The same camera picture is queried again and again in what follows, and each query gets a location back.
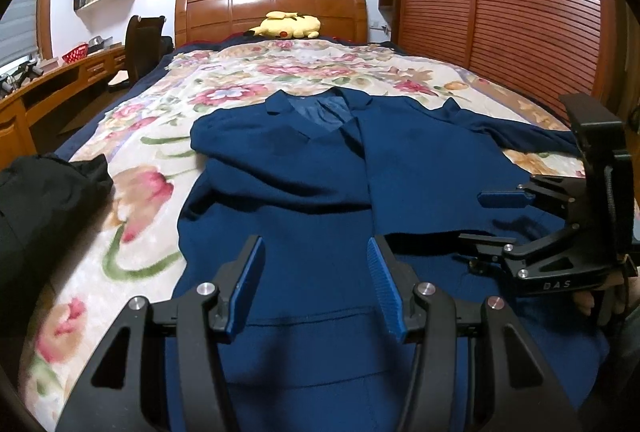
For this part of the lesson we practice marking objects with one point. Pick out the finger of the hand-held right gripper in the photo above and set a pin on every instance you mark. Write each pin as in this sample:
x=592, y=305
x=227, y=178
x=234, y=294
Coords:
x=500, y=199
x=487, y=249

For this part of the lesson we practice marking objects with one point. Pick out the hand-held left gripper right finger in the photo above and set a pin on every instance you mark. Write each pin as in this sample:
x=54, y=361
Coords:
x=384, y=284

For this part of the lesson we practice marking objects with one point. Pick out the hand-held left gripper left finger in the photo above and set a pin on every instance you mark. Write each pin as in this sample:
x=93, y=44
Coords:
x=246, y=282

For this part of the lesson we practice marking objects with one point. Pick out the navy blue coat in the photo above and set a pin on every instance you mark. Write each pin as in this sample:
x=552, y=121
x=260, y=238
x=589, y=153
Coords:
x=300, y=171

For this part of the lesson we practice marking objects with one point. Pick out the person's right hand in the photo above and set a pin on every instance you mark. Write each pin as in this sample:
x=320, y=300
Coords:
x=587, y=303

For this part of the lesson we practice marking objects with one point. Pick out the floral blanket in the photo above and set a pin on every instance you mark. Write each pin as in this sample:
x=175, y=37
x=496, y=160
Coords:
x=165, y=121

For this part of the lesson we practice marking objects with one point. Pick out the wooden slatted wardrobe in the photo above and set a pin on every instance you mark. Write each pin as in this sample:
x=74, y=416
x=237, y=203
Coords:
x=500, y=11

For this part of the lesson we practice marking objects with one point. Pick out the black garment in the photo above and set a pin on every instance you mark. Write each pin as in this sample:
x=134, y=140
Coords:
x=45, y=212

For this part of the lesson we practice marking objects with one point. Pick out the dark wooden chair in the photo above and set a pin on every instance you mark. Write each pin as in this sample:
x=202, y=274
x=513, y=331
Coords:
x=142, y=46

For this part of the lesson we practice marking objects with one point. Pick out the yellow plush toy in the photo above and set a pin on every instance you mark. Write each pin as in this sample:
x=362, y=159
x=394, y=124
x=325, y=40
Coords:
x=285, y=25

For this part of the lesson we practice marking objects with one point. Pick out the wooden bed headboard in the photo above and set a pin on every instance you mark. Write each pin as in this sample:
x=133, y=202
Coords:
x=225, y=11

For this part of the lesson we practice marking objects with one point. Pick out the wooden desk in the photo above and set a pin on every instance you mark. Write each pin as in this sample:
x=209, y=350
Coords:
x=50, y=81

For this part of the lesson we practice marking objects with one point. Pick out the red basket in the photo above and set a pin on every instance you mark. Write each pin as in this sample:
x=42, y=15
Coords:
x=75, y=55

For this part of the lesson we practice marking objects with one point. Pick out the black device with legs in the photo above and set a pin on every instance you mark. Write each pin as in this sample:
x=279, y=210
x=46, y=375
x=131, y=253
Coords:
x=29, y=69
x=7, y=84

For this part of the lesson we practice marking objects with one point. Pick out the grey window blind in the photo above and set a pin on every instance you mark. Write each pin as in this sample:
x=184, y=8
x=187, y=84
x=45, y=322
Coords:
x=20, y=26

